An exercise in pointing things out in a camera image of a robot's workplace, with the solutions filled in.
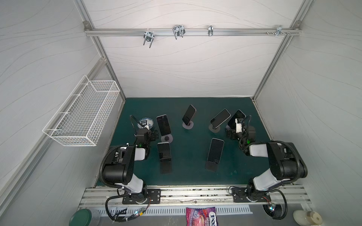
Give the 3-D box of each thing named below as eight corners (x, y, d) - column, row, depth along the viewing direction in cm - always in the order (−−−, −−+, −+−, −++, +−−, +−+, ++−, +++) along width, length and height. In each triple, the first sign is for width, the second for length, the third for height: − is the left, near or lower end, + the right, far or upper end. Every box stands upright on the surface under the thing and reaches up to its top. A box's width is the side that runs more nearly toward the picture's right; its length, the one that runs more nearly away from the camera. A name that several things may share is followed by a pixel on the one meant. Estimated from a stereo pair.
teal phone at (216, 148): (206, 164, 86) (210, 153, 74) (208, 149, 92) (212, 137, 80) (217, 166, 85) (223, 156, 73) (218, 151, 91) (224, 139, 79)
